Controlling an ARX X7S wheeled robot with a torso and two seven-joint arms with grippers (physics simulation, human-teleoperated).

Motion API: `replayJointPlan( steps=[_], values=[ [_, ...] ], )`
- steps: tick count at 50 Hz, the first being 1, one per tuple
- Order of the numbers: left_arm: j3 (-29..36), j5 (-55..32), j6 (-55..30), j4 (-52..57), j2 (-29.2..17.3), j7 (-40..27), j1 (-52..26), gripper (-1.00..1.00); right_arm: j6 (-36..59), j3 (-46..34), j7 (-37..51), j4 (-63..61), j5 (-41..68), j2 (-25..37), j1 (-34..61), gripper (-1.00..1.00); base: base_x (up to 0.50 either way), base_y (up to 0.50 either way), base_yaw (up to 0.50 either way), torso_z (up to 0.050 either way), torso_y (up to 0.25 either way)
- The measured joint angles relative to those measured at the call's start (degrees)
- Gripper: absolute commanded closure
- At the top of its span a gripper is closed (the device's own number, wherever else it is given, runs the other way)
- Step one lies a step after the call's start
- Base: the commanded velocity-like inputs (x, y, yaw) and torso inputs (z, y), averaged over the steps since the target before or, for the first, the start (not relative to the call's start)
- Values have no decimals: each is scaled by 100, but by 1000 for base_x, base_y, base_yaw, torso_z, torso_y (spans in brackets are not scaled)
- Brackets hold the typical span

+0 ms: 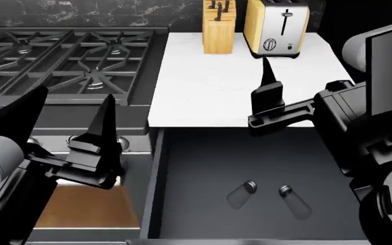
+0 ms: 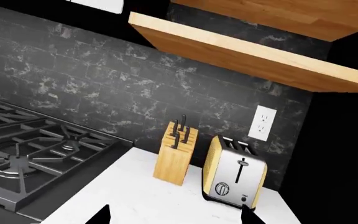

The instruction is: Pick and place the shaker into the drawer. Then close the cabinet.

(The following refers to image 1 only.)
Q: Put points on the silver stove knob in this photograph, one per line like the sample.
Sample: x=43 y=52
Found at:
x=32 y=141
x=71 y=139
x=124 y=143

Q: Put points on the black gas stove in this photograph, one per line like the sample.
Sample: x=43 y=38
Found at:
x=63 y=120
x=90 y=66

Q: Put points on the wooden knife block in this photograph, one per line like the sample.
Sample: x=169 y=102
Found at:
x=218 y=35

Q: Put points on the steel and yellow toaster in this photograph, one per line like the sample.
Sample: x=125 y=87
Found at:
x=277 y=28

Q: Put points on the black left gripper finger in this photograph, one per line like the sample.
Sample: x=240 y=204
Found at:
x=15 y=114
x=102 y=127

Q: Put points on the black cast iron stove grate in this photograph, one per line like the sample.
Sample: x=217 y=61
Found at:
x=9 y=58

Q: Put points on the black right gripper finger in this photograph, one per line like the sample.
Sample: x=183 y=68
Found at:
x=268 y=97

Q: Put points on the dark grey open drawer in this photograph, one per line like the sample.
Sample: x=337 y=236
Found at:
x=213 y=163

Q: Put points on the glass shaker with metal cap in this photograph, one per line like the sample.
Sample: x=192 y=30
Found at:
x=242 y=194
x=294 y=202

